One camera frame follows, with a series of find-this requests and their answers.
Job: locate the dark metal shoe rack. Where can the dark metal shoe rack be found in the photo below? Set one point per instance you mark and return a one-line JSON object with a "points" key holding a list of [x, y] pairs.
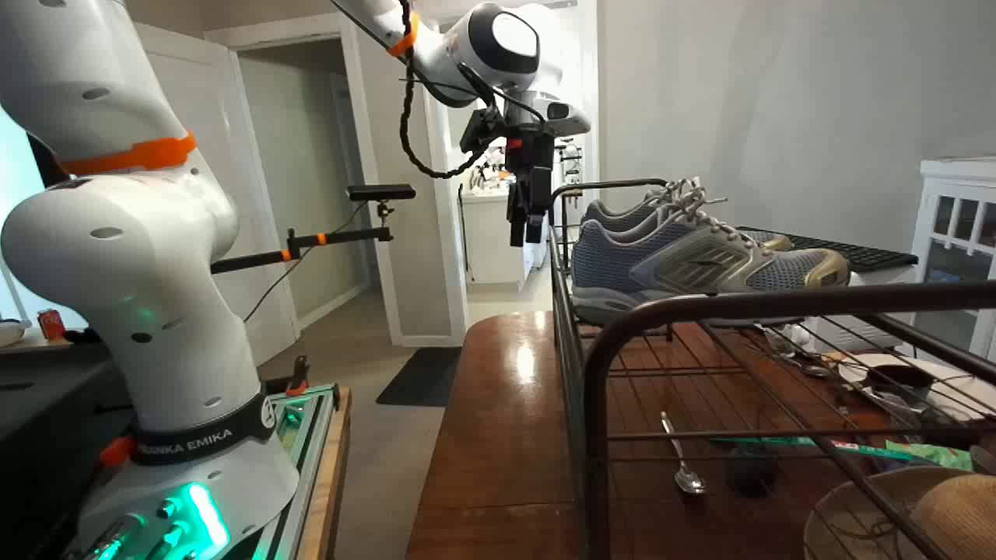
{"points": [[842, 363]]}

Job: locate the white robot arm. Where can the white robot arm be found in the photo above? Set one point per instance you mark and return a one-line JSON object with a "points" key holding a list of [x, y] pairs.
{"points": [[128, 236]]}

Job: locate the white door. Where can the white door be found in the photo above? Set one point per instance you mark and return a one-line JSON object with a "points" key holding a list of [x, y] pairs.
{"points": [[206, 91]]}

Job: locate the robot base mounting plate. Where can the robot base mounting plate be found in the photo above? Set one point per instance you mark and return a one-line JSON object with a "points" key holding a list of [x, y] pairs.
{"points": [[300, 455]]}

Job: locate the white cabinet with glass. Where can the white cabinet with glass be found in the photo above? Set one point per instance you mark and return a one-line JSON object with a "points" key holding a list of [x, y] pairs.
{"points": [[955, 244]]}

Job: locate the metal spoon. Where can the metal spoon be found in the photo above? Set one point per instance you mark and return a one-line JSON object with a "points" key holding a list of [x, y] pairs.
{"points": [[685, 478]]}

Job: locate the woven straw hat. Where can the woven straw hat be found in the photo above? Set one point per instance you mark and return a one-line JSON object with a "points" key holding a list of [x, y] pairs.
{"points": [[952, 510]]}

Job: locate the black floor mat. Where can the black floor mat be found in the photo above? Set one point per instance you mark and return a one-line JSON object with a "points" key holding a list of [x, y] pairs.
{"points": [[424, 378]]}

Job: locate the black camera on stand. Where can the black camera on stand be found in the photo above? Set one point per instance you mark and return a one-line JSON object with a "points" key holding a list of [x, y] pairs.
{"points": [[296, 244]]}

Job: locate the blue grey sneaker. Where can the blue grey sneaker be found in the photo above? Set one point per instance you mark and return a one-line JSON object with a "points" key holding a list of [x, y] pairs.
{"points": [[685, 253], [648, 205]]}

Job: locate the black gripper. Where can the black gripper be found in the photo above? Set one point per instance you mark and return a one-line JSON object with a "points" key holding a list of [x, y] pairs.
{"points": [[529, 159]]}

